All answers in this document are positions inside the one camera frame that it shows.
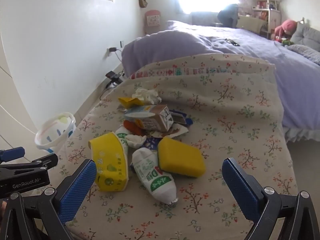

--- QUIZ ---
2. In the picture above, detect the black cable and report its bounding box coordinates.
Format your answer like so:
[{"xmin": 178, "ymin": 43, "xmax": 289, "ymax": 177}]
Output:
[{"xmin": 99, "ymin": 49, "xmax": 125, "ymax": 101}]

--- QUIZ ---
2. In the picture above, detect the beige chair back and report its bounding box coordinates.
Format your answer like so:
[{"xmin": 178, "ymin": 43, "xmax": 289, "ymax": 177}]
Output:
[{"xmin": 237, "ymin": 15, "xmax": 266, "ymax": 33}]

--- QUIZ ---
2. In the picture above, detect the brown white torn wrapper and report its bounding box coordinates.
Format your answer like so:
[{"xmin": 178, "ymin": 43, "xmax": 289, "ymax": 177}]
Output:
[{"xmin": 149, "ymin": 124, "xmax": 188, "ymax": 138}]

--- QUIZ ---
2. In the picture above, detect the small white green bottle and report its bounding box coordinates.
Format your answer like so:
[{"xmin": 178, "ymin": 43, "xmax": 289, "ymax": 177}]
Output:
[{"xmin": 115, "ymin": 126, "xmax": 137, "ymax": 155}]

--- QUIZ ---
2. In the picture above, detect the grey fluffy cushion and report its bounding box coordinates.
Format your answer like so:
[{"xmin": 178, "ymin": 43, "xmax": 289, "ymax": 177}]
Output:
[{"xmin": 286, "ymin": 44, "xmax": 320, "ymax": 66}]

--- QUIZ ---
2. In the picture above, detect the brown white milk carton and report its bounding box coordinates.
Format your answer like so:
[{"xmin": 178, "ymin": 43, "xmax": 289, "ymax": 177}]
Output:
[{"xmin": 123, "ymin": 104, "xmax": 174, "ymax": 132}]

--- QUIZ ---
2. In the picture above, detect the small crumpled white tissue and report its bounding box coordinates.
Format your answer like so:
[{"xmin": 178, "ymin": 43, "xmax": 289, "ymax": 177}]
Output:
[{"xmin": 126, "ymin": 134, "xmax": 147, "ymax": 148}]

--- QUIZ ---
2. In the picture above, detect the floral beige blanket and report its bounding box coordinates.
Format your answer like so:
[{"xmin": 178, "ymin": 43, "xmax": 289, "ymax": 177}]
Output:
[{"xmin": 41, "ymin": 54, "xmax": 299, "ymax": 240}]

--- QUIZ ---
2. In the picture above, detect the white plastic basket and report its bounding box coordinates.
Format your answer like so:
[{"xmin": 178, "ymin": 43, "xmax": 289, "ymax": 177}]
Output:
[{"xmin": 34, "ymin": 112, "xmax": 77, "ymax": 153}]

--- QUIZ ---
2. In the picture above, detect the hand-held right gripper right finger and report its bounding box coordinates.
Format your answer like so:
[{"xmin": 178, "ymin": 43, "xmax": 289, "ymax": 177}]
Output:
[{"xmin": 222, "ymin": 157, "xmax": 320, "ymax": 240}]

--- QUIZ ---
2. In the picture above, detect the black red device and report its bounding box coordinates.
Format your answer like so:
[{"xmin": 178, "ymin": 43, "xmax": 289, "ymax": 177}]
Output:
[{"xmin": 105, "ymin": 71, "xmax": 123, "ymax": 84}]

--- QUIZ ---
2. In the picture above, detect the white paper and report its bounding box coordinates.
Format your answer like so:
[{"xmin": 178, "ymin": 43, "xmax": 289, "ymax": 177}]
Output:
[{"xmin": 131, "ymin": 88, "xmax": 162, "ymax": 104}]

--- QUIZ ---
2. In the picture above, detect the grey pillow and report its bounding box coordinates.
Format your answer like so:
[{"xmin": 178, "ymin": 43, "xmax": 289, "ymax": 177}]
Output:
[{"xmin": 290, "ymin": 22, "xmax": 320, "ymax": 46}]

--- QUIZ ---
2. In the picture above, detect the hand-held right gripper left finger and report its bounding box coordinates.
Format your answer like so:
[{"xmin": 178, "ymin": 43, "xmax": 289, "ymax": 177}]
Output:
[{"xmin": 0, "ymin": 159, "xmax": 97, "ymax": 240}]

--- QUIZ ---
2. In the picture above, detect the blue dotted wrapper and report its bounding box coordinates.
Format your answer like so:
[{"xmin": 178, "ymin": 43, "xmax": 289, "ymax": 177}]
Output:
[{"xmin": 142, "ymin": 136, "xmax": 160, "ymax": 156}]

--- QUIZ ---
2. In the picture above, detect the purple duvet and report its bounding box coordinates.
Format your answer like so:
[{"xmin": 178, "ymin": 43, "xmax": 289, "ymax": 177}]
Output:
[{"xmin": 121, "ymin": 20, "xmax": 320, "ymax": 143}]

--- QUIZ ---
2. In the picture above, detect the orange wrapper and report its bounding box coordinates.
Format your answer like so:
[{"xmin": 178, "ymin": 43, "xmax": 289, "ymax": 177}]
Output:
[{"xmin": 123, "ymin": 120, "xmax": 143, "ymax": 136}]

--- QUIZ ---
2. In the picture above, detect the yellow wrapper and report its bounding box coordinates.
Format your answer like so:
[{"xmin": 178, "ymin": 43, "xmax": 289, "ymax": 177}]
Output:
[{"xmin": 118, "ymin": 97, "xmax": 146, "ymax": 109}]

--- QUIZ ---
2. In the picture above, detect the pink wall organizer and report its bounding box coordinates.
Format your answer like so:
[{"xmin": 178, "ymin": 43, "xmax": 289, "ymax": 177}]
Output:
[{"xmin": 144, "ymin": 10, "xmax": 161, "ymax": 34}]

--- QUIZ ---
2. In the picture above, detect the white bookshelf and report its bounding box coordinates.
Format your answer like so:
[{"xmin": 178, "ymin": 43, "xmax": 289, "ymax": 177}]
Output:
[{"xmin": 251, "ymin": 0, "xmax": 282, "ymax": 40}]

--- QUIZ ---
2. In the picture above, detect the large white green bottle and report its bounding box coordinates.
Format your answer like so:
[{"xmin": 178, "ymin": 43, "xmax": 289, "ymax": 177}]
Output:
[{"xmin": 132, "ymin": 147, "xmax": 179, "ymax": 206}]

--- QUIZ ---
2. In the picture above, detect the pink plush toy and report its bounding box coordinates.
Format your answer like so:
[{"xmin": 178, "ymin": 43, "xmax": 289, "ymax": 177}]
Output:
[{"xmin": 274, "ymin": 19, "xmax": 298, "ymax": 42}]

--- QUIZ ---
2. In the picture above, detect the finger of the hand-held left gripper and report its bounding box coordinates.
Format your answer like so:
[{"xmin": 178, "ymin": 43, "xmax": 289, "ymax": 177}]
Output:
[
  {"xmin": 0, "ymin": 147, "xmax": 26, "ymax": 163},
  {"xmin": 32, "ymin": 154, "xmax": 59, "ymax": 172}
]

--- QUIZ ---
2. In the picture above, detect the yellow sponge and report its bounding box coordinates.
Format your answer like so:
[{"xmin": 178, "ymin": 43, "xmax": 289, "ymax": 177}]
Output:
[{"xmin": 157, "ymin": 137, "xmax": 206, "ymax": 178}]

